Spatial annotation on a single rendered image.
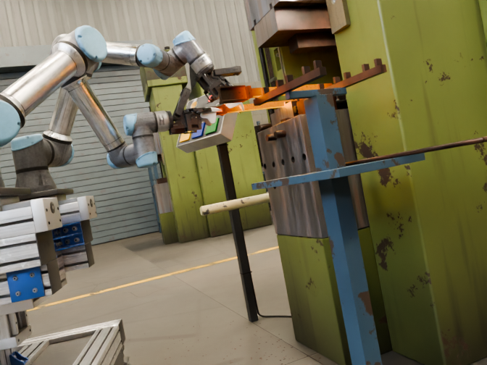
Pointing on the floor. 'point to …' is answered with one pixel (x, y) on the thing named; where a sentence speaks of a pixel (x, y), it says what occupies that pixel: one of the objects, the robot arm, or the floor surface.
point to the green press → (201, 169)
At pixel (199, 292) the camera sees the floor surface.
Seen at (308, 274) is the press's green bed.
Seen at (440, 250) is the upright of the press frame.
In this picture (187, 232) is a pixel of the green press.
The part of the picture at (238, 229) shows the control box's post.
